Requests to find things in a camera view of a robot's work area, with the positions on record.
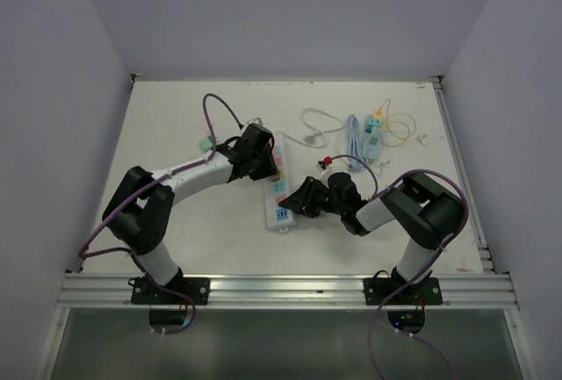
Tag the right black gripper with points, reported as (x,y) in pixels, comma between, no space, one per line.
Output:
(303,200)

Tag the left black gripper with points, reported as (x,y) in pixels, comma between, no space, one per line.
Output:
(269,168)

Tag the white power strip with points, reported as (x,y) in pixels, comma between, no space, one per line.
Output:
(278,218)

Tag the green plug adapter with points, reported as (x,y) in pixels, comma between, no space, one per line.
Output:
(207,144)

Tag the brown beige plug adapter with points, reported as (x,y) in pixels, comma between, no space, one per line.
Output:
(275,170)

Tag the teal plug with cable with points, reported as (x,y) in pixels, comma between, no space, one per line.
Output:
(373,144)

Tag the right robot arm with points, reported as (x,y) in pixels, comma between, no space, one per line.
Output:
(431,209)

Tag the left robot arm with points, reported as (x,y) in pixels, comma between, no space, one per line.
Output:
(139,210)

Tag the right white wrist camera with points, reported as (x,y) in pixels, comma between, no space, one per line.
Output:
(324,165)

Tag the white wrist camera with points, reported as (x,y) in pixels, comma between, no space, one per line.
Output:
(324,165)
(257,121)

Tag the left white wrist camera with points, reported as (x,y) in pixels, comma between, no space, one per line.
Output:
(257,121)

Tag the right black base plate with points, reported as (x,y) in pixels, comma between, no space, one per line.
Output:
(376,288)

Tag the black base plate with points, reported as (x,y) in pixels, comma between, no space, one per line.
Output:
(145,293)
(376,288)

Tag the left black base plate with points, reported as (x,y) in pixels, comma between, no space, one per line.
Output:
(145,293)

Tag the aluminium front rail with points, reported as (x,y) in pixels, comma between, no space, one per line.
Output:
(291,292)

